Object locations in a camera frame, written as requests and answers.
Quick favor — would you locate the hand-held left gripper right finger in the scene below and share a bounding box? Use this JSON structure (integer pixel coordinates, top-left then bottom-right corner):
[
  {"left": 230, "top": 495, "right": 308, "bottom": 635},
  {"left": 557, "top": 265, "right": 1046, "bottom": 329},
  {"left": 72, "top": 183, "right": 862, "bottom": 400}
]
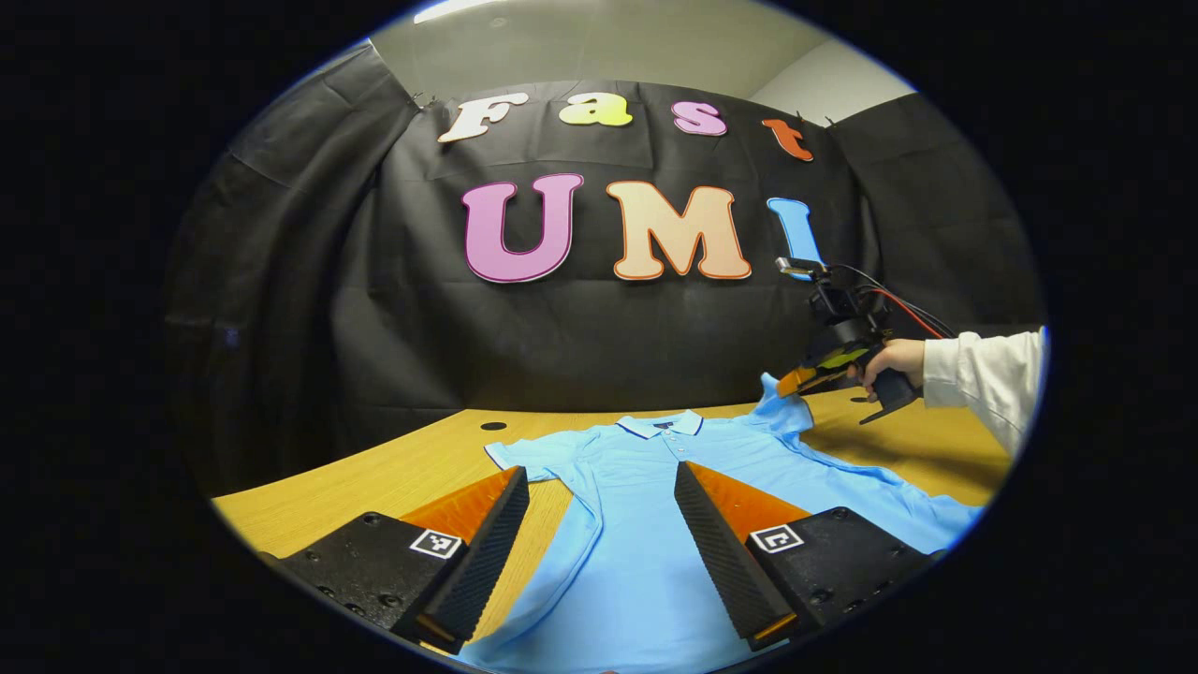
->
[{"left": 674, "top": 460, "right": 937, "bottom": 652}]

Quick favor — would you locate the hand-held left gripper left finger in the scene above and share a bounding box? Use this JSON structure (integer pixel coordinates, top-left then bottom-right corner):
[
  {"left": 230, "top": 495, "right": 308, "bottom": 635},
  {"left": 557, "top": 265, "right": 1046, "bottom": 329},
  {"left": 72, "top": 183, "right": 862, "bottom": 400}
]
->
[{"left": 257, "top": 465, "right": 531, "bottom": 654}]

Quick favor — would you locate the light blue T-shirt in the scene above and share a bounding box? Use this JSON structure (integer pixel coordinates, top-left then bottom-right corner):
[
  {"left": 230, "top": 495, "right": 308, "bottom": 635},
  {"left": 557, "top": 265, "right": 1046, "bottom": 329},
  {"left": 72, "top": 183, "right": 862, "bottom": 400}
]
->
[{"left": 459, "top": 373, "right": 984, "bottom": 674}]

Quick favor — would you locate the black backdrop cloth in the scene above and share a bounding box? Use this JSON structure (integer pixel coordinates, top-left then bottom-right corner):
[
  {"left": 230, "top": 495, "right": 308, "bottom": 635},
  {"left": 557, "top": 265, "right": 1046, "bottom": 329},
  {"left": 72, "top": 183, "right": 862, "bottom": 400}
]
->
[{"left": 161, "top": 42, "right": 1045, "bottom": 492}]

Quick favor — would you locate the red cable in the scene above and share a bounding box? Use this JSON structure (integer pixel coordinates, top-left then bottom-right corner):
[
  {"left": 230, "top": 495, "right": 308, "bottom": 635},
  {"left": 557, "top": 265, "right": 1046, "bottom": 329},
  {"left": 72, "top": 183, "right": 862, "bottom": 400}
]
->
[{"left": 872, "top": 288, "right": 948, "bottom": 340}]

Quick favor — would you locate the black cable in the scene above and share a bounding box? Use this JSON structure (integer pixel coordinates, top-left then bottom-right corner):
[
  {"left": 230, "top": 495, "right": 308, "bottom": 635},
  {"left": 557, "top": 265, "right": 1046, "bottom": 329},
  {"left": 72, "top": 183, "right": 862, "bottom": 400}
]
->
[{"left": 831, "top": 264, "right": 957, "bottom": 338}]

